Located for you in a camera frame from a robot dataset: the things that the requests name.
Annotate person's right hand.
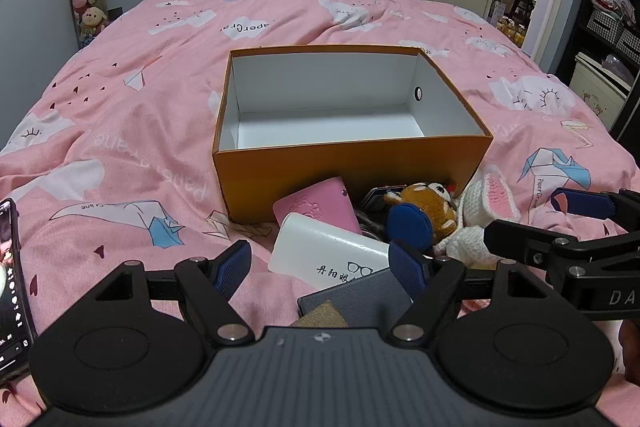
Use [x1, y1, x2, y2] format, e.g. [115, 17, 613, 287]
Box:
[618, 321, 640, 383]

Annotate white storage bin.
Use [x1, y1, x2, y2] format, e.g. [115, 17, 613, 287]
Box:
[570, 52, 632, 130]

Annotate checkered storage basket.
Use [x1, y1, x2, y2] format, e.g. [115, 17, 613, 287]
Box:
[587, 9, 626, 44]
[617, 27, 640, 65]

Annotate orange cardboard box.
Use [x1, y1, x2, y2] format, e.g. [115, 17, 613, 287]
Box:
[212, 45, 494, 225]

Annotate tan box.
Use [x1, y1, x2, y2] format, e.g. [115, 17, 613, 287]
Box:
[290, 300, 351, 329]

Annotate grey box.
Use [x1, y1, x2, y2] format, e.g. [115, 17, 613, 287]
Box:
[297, 267, 416, 329]

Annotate dark patterned box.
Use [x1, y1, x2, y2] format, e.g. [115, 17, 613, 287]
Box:
[355, 184, 408, 240]

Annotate row of yellow jars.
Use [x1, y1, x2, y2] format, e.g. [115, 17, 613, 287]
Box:
[496, 17, 528, 48]

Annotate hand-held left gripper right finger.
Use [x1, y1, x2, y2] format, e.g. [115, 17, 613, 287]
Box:
[389, 239, 548, 344]

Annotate dark chair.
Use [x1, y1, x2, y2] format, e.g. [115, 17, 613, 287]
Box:
[510, 0, 538, 28]

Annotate pink leather case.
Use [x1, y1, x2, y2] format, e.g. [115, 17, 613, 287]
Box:
[272, 177, 362, 238]

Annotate white glasses case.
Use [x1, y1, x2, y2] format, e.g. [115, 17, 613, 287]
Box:
[267, 212, 396, 290]

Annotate black smartphone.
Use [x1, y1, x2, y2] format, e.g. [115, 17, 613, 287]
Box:
[0, 198, 38, 383]

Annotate pink printed duvet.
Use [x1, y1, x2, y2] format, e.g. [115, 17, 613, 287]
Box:
[0, 0, 640, 427]

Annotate brown plush bear toy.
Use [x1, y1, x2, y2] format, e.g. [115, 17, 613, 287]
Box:
[382, 182, 458, 253]

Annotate white crochet bunny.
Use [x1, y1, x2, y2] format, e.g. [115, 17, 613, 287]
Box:
[432, 164, 521, 270]

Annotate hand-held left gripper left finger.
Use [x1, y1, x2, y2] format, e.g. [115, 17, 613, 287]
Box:
[92, 241, 254, 344]

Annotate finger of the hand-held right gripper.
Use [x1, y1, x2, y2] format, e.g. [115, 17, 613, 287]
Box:
[483, 219, 591, 269]
[552, 188, 640, 228]

